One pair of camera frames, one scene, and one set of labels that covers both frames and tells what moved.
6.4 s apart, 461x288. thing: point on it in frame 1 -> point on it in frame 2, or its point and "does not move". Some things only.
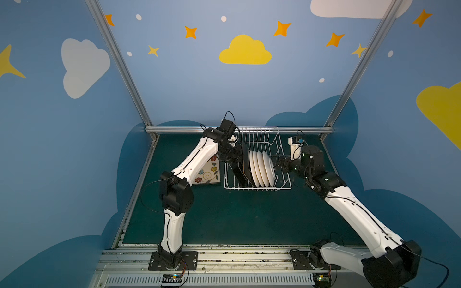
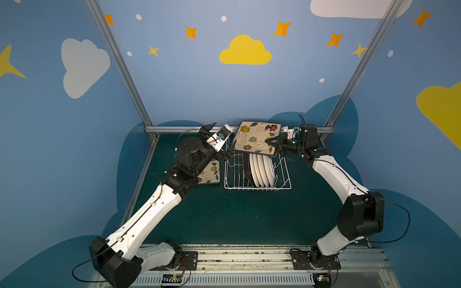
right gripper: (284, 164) -> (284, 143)
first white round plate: (253, 169) does not move
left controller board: (171, 278) does not move
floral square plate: (241, 168) -> (251, 137)
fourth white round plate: (268, 168) does not move
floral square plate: (209, 173) does not move
